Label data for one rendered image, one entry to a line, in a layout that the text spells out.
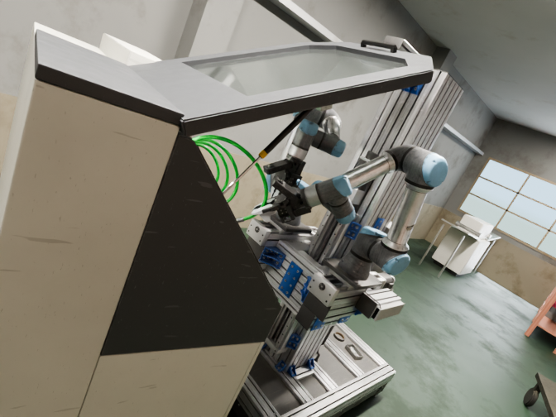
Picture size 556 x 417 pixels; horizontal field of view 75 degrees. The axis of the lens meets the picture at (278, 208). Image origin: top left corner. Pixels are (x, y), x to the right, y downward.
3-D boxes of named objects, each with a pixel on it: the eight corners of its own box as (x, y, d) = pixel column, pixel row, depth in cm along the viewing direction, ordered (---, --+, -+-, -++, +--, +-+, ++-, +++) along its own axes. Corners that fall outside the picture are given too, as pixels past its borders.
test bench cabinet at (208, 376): (194, 483, 156) (265, 342, 135) (35, 537, 120) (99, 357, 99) (154, 359, 208) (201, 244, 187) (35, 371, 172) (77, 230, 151)
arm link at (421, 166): (382, 259, 168) (426, 146, 147) (405, 278, 156) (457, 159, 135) (363, 261, 162) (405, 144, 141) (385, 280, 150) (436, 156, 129)
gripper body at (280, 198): (280, 224, 129) (312, 214, 125) (270, 204, 126) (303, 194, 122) (283, 214, 136) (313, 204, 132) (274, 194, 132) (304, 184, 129)
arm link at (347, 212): (343, 203, 140) (334, 183, 133) (361, 216, 131) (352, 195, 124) (328, 215, 139) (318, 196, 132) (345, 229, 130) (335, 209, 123)
